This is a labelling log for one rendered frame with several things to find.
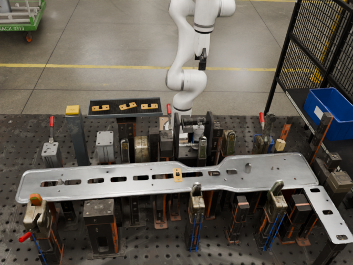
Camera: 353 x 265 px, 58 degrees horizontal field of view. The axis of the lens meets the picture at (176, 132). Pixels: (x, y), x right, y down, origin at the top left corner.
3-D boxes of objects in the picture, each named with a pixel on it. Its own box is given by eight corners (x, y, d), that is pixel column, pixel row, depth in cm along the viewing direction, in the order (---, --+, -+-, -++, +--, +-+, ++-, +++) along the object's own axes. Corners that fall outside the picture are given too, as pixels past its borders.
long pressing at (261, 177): (11, 210, 132) (10, 207, 131) (24, 169, 149) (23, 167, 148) (321, 186, 149) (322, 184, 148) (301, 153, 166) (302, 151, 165)
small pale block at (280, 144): (262, 190, 183) (279, 143, 160) (260, 185, 186) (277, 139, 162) (268, 189, 184) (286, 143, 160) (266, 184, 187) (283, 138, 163)
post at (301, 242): (299, 246, 157) (319, 212, 138) (290, 227, 165) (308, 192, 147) (310, 245, 158) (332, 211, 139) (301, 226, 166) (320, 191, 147)
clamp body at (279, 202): (255, 253, 154) (273, 210, 131) (248, 231, 163) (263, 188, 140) (273, 251, 155) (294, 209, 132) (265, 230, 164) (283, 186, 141)
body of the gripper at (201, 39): (192, 21, 132) (190, 47, 140) (196, 32, 125) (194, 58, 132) (210, 21, 133) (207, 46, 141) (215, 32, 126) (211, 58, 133)
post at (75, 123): (78, 176, 184) (64, 116, 155) (79, 167, 190) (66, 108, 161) (91, 175, 185) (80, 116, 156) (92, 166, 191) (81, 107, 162)
